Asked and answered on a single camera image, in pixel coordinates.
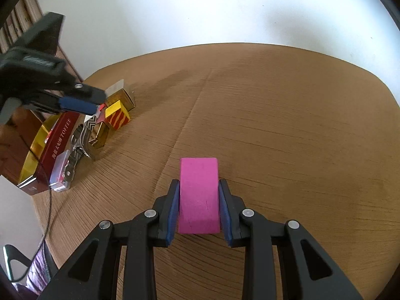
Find gold rectangular block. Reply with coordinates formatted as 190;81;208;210
89;121;110;149

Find yellow red striped cube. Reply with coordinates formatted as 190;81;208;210
105;100;131;130

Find red gold toffee tin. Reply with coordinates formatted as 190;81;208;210
17;112;79;196

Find red barcode box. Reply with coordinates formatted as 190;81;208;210
95;103;107;124

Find purple cloth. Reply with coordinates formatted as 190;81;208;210
12;246;51;299

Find clear case red card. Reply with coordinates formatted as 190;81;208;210
49;150;71;192

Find white cube charger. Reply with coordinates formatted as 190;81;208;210
83;114;98;132

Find beige patterned curtain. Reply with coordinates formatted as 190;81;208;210
1;0;43;54

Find beige Marubi cardboard box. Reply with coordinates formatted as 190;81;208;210
105;79;136;111

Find silver metal tongs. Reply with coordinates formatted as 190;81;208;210
62;124;94;184

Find person left hand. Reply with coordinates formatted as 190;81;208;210
1;108;37;164

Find pink eraser block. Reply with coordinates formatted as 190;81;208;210
178;158;220;234

